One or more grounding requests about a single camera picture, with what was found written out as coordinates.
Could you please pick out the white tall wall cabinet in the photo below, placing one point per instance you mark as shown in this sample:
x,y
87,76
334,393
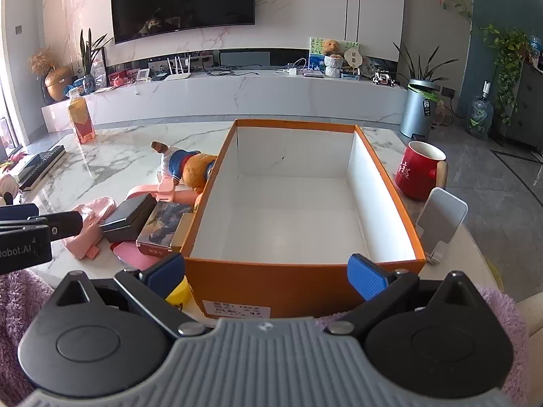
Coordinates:
x,y
375,4

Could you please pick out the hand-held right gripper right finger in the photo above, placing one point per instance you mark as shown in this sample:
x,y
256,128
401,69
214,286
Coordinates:
x,y
367,277

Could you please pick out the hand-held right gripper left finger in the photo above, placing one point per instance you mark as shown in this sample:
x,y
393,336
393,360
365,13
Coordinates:
x,y
163,269

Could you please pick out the grey metal trash can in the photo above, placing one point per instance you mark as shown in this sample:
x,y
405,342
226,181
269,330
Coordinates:
x,y
418,112

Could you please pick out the pink flat lid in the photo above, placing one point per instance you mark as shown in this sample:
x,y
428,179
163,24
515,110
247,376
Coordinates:
x,y
131,254

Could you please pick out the pink cloth pouch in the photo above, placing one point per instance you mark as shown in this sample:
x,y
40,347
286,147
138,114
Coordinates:
x,y
91,212

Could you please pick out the black wall television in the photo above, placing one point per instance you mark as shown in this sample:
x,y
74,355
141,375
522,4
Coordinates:
x,y
182,0

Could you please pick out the yellow tape measure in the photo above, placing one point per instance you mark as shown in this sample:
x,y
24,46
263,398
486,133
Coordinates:
x,y
180,292

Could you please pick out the gold vase dried flowers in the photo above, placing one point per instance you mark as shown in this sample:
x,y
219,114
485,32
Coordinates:
x,y
57,84

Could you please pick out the green long leaf plant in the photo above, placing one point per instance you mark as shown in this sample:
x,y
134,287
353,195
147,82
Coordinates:
x,y
413,65

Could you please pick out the white marble tv cabinet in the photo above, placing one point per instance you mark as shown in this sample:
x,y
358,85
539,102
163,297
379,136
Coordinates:
x,y
254,95

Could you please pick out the orange cardboard box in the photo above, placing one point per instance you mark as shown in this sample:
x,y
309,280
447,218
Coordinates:
x,y
297,216

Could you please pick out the brown plush toy blue jacket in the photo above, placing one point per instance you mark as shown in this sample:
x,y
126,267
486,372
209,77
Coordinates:
x,y
193,169

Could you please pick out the purple fleece clothing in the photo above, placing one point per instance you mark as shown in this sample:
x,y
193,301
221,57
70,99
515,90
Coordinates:
x,y
25,292

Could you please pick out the small teddy bear white pot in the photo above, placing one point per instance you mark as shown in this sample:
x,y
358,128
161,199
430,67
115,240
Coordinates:
x,y
333,61

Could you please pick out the green blue painting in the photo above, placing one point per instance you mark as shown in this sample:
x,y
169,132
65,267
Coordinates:
x,y
316,51

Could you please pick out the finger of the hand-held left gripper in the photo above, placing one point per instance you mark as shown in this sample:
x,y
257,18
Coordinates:
x,y
63,224

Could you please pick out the green plant blue vase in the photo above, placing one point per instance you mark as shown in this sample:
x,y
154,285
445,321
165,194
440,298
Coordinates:
x,y
88,63

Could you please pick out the round white ornament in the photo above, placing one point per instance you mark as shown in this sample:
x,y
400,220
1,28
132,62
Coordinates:
x,y
353,57

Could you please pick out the white picture frame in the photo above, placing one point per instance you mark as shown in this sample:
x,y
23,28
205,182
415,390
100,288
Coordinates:
x,y
143,75

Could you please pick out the orange liquid bottle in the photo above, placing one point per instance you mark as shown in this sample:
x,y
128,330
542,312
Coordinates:
x,y
81,121

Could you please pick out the pink selfie stick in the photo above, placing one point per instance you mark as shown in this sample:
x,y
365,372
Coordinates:
x,y
140,190

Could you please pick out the black white toy car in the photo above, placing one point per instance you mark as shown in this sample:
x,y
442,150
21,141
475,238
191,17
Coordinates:
x,y
385,79

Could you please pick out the hanging green vine plant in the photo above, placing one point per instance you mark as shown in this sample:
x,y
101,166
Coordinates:
x,y
507,59

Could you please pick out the black flat box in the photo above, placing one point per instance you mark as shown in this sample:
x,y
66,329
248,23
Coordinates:
x,y
129,216

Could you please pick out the white router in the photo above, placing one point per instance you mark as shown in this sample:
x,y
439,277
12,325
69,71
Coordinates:
x,y
177,75

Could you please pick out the white phone stand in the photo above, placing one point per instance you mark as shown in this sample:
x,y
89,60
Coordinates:
x,y
441,218

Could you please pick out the black keyboard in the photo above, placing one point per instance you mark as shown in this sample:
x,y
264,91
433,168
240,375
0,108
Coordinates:
x,y
42,165

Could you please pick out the dark grey side cabinet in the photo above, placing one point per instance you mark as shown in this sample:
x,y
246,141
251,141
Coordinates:
x,y
530,110

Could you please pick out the blue water jug with pump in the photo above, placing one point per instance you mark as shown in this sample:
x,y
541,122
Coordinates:
x,y
479,114

